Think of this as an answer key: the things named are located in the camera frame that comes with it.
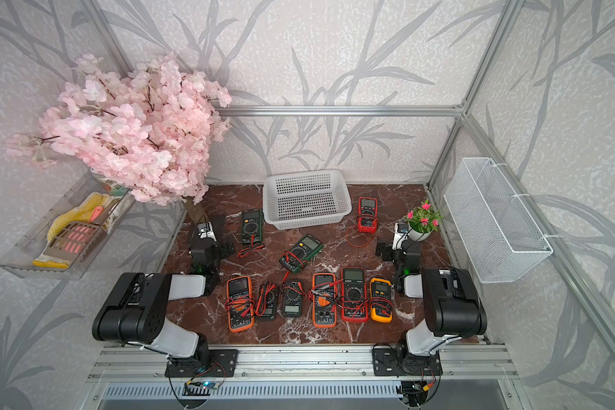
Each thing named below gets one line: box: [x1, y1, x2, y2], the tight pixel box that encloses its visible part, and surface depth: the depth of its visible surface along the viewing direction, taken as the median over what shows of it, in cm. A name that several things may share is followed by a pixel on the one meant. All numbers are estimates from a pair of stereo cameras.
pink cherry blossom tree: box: [5, 52, 232, 223], surface depth 63 cm
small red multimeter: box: [356, 197, 379, 235], surface depth 106 cm
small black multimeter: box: [254, 281, 278, 321], surface depth 84 cm
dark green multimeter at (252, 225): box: [240, 208, 264, 244], surface depth 104 cm
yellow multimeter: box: [369, 277, 393, 323], surface depth 84 cm
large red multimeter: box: [340, 266, 369, 323], surface depth 86 cm
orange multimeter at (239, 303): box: [225, 275, 255, 333], surface depth 82 cm
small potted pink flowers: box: [404, 199, 444, 242], surface depth 95 cm
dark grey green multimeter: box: [282, 279, 304, 318], surface depth 84 cm
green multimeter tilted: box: [279, 234, 324, 274], surface depth 96 cm
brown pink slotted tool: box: [42, 221, 100, 260], surface depth 61 cm
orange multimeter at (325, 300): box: [312, 272, 338, 328], surface depth 84 cm
